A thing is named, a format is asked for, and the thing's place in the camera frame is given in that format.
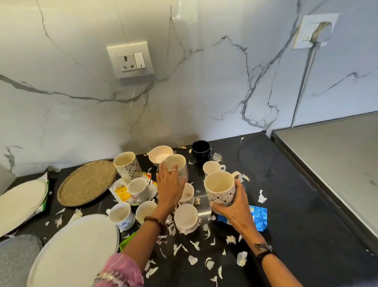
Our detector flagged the white cable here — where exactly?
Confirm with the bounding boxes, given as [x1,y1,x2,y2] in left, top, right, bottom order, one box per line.
[291,43,322,128]

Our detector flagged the scattered white garlic peels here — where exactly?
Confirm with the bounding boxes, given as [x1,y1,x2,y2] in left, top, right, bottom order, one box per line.
[44,136,268,287]

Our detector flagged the dark blue cup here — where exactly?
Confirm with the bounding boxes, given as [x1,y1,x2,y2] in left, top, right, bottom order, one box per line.
[192,140,212,165]

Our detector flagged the wide white cup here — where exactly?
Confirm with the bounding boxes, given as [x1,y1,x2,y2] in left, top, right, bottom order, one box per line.
[148,145,174,167]

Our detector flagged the white mug with blue print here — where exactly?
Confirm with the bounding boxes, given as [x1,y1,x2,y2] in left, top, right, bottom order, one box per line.
[106,202,136,231]

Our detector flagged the black wrist band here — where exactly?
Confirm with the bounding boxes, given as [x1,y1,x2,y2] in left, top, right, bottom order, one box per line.
[255,243,277,264]

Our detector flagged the brown beaded bracelet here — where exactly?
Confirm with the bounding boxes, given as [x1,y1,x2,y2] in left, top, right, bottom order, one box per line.
[144,215,166,235]

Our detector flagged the grey textured plate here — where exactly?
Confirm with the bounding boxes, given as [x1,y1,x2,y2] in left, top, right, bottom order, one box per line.
[0,234,44,287]

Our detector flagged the plain white mug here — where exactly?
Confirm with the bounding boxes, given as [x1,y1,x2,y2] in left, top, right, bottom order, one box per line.
[164,154,189,183]

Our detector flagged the white wall switch plate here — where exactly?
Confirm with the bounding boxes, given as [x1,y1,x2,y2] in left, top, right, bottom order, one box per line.
[292,13,340,50]

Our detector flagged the green and white packet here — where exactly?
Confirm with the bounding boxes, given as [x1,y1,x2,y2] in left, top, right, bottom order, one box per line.
[28,171,51,214]

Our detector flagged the white plug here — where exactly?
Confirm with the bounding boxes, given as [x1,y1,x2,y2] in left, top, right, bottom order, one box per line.
[311,21,333,45]

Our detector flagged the green plastic piece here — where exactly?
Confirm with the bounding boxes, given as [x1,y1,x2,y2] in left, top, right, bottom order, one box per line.
[119,231,138,252]

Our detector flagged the pink sleeve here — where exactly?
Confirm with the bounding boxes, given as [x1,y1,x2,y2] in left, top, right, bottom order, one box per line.
[93,253,145,287]

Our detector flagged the large white plate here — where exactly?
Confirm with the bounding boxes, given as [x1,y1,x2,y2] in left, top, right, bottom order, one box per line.
[27,214,120,287]

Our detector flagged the person's right forearm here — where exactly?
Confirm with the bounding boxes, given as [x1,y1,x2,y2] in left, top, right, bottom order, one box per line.
[244,234,305,287]

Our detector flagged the stainless steel appliance top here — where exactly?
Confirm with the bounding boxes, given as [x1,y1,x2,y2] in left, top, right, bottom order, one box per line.
[271,111,378,256]

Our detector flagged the white wall socket with switch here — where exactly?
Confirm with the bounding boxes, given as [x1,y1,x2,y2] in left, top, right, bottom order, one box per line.
[106,42,155,79]

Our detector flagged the small white cup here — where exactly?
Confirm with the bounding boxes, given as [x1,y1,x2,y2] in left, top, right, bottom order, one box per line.
[203,161,227,178]

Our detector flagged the large white patterned mug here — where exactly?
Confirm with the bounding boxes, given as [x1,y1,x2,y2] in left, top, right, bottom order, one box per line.
[203,171,241,207]

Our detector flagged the person's right hand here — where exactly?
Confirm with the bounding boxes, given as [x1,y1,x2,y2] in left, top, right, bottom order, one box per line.
[210,179,263,242]

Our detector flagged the person's left forearm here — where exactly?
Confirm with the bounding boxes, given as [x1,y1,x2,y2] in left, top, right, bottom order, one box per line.
[120,220,163,262]

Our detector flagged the yellow and white packet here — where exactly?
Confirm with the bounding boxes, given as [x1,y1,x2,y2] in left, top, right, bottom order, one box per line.
[108,173,159,207]

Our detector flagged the round woven mat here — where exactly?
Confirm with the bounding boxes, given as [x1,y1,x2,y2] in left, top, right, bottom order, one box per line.
[57,160,118,207]

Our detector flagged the blue packet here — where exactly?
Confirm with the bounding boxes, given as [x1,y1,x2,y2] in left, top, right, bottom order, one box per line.
[217,205,268,232]

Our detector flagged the person's left hand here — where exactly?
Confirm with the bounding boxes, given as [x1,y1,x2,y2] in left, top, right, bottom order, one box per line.
[156,163,187,220]

